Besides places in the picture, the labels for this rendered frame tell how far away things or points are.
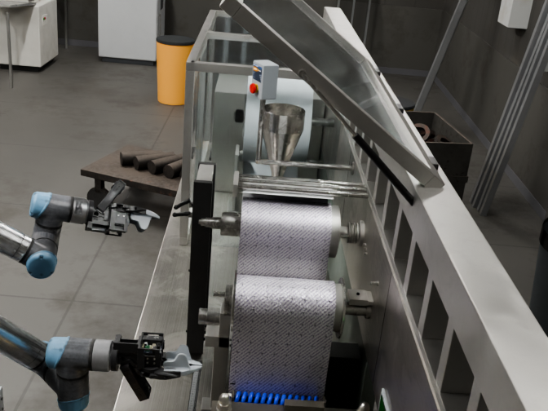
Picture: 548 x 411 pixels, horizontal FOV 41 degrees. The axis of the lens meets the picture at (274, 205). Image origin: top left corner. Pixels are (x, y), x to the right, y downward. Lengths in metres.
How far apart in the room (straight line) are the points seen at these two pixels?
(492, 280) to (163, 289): 1.54
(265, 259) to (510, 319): 0.98
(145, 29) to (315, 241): 7.66
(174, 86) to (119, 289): 3.84
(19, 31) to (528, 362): 8.27
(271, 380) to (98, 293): 2.53
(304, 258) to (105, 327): 2.19
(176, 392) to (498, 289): 1.14
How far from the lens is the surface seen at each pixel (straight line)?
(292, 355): 1.79
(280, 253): 1.91
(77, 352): 1.80
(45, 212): 2.12
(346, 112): 1.39
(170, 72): 7.73
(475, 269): 1.17
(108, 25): 9.50
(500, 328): 1.03
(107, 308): 4.12
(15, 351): 1.88
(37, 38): 8.88
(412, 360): 1.38
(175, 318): 2.35
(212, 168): 2.04
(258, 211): 1.89
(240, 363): 1.80
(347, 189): 1.95
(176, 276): 2.59
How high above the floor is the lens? 2.16
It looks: 23 degrees down
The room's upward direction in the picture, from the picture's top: 5 degrees clockwise
